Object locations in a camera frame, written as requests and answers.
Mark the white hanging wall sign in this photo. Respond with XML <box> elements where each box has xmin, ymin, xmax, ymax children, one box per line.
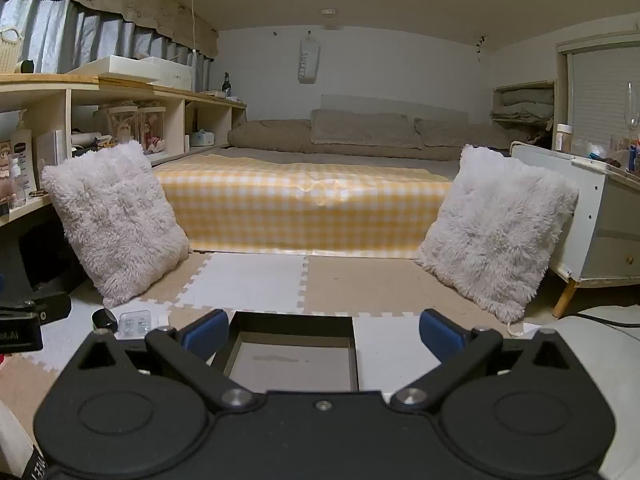
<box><xmin>298</xmin><ymin>35</ymin><xmax>321</xmax><ymax>84</ymax></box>

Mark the clear doll display case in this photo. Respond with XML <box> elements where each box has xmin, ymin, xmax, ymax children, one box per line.
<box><xmin>107</xmin><ymin>106</ymin><xmax>140</xmax><ymax>147</ymax></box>
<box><xmin>137</xmin><ymin>106</ymin><xmax>168</xmax><ymax>155</ymax></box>

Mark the small black round object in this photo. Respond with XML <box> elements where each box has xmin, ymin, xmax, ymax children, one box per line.
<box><xmin>91</xmin><ymin>309</ymin><xmax>118</xmax><ymax>333</ymax></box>

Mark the white window blind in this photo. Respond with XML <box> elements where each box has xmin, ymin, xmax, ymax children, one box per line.
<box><xmin>570</xmin><ymin>50</ymin><xmax>640</xmax><ymax>146</ymax></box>

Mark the white cabinet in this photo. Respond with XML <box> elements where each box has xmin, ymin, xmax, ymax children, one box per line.
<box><xmin>510</xmin><ymin>141</ymin><xmax>640</xmax><ymax>318</ymax></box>

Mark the white storage box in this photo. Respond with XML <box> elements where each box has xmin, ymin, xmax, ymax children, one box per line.
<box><xmin>140</xmin><ymin>57</ymin><xmax>193</xmax><ymax>92</ymax></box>

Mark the folded beige bedding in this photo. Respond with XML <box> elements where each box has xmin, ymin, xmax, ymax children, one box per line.
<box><xmin>492</xmin><ymin>87</ymin><xmax>555</xmax><ymax>121</ymax></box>

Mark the wooden shelf unit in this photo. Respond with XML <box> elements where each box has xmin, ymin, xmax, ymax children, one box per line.
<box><xmin>0</xmin><ymin>74</ymin><xmax>248</xmax><ymax>231</ymax></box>

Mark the yellow checkered bed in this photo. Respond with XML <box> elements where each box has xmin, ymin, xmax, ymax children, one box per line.
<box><xmin>152</xmin><ymin>154</ymin><xmax>453</xmax><ymax>260</ymax></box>

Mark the white wicker basket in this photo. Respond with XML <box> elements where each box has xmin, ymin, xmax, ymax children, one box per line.
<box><xmin>0</xmin><ymin>27</ymin><xmax>25</xmax><ymax>73</ymax></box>

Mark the white lotion pump bottle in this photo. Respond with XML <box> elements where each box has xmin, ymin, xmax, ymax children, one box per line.
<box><xmin>11</xmin><ymin>110</ymin><xmax>35</xmax><ymax>196</ymax></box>

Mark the beige rolled duvet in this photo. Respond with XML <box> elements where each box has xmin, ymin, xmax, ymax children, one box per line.
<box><xmin>227</xmin><ymin>119</ymin><xmax>511</xmax><ymax>162</ymax></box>

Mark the black cable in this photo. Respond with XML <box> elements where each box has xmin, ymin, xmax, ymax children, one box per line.
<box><xmin>575</xmin><ymin>310</ymin><xmax>640</xmax><ymax>328</ymax></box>

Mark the white flat tray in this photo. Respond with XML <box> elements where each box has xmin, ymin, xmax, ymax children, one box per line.
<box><xmin>66</xmin><ymin>55</ymin><xmax>166</xmax><ymax>81</ymax></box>

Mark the beige bed pillow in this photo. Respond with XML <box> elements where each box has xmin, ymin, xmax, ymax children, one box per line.
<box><xmin>310</xmin><ymin>108</ymin><xmax>423</xmax><ymax>150</ymax></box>
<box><xmin>414</xmin><ymin>118</ymin><xmax>501</xmax><ymax>153</ymax></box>

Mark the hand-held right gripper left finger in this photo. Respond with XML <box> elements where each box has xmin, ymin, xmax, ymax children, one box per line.
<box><xmin>62</xmin><ymin>309</ymin><xmax>266</xmax><ymax>413</ymax></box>

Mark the white headboard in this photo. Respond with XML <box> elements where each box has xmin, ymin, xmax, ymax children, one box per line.
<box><xmin>320</xmin><ymin>93</ymin><xmax>471</xmax><ymax>126</ymax></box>

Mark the beige white foam puzzle mat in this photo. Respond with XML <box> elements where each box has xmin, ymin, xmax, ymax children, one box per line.
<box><xmin>0</xmin><ymin>250</ymin><xmax>551</xmax><ymax>401</ymax></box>

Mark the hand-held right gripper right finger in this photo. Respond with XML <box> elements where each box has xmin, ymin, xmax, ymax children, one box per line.
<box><xmin>389</xmin><ymin>310</ymin><xmax>586</xmax><ymax>413</ymax></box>

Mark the grey curtain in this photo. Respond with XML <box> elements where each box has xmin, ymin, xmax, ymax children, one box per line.
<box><xmin>0</xmin><ymin>0</ymin><xmax>216</xmax><ymax>76</ymax></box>

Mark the clear plastic case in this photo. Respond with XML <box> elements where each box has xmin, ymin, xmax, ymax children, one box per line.
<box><xmin>116</xmin><ymin>311</ymin><xmax>155</xmax><ymax>337</ymax></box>

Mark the fluffy white pillow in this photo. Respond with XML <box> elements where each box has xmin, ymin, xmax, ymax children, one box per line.
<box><xmin>41</xmin><ymin>140</ymin><xmax>192</xmax><ymax>309</ymax></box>
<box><xmin>415</xmin><ymin>145</ymin><xmax>580</xmax><ymax>325</ymax></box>

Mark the white paper bag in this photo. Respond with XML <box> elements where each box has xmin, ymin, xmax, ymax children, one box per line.
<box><xmin>0</xmin><ymin>400</ymin><xmax>46</xmax><ymax>478</ymax></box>

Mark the black box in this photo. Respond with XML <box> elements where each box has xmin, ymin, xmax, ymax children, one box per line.
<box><xmin>212</xmin><ymin>311</ymin><xmax>361</xmax><ymax>393</ymax></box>

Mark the dark bulky object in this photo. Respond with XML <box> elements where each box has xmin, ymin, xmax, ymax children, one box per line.
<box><xmin>0</xmin><ymin>207</ymin><xmax>86</xmax><ymax>303</ymax></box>

